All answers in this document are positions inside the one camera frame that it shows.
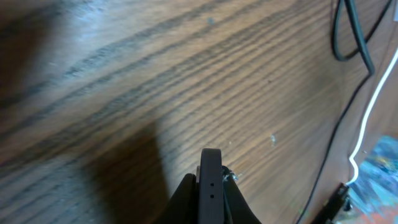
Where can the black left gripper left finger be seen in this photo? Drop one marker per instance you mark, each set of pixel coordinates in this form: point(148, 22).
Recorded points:
point(182, 206)

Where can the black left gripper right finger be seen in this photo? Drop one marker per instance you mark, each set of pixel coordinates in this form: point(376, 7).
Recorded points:
point(236, 209)

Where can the blue Samsung Galaxy smartphone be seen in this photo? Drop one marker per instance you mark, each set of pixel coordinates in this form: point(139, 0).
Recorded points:
point(210, 192)

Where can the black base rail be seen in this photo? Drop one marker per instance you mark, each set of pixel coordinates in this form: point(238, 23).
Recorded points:
point(338, 202)

